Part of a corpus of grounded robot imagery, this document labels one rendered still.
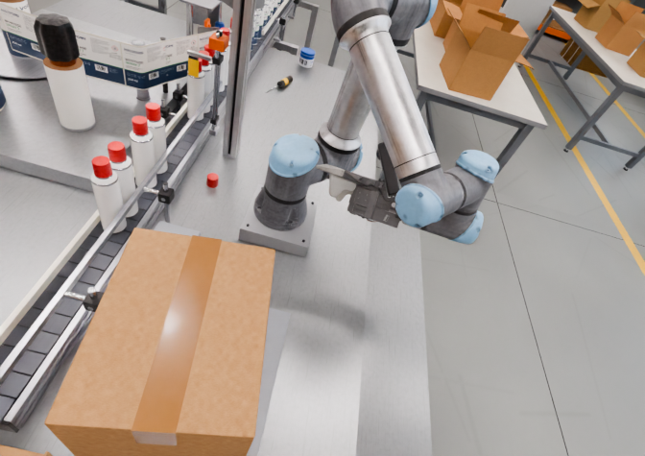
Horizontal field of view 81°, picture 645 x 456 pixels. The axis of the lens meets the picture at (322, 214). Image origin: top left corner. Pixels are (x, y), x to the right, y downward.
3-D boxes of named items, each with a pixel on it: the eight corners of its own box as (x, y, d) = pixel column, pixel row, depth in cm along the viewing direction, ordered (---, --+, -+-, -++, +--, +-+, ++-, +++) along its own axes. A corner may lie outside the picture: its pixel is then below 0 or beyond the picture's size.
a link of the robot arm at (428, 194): (330, -70, 59) (445, 224, 58) (379, -62, 65) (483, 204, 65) (296, -17, 68) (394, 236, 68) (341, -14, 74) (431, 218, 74)
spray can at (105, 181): (109, 215, 92) (95, 149, 78) (131, 221, 93) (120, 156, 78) (98, 230, 89) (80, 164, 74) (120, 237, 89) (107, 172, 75)
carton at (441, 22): (418, 15, 306) (439, -37, 280) (468, 32, 311) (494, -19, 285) (422, 36, 275) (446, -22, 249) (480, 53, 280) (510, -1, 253)
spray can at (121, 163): (122, 201, 96) (109, 134, 82) (142, 206, 96) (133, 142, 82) (110, 215, 92) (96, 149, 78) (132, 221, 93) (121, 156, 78)
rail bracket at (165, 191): (149, 218, 101) (143, 172, 89) (176, 226, 101) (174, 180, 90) (143, 227, 98) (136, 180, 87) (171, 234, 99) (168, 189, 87)
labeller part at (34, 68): (12, 26, 137) (11, 23, 136) (99, 52, 139) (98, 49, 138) (-60, 60, 115) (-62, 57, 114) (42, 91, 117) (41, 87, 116)
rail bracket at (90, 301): (82, 318, 79) (63, 274, 68) (116, 326, 80) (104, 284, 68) (72, 332, 77) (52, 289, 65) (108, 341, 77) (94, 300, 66)
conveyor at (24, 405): (241, 47, 181) (242, 37, 177) (263, 54, 181) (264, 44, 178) (-50, 418, 63) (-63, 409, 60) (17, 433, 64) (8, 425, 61)
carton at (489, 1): (424, 35, 276) (448, -21, 251) (491, 56, 281) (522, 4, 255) (430, 60, 245) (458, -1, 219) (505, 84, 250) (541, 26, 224)
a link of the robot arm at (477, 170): (478, 178, 64) (453, 227, 71) (511, 163, 70) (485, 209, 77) (441, 155, 68) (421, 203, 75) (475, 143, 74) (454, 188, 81)
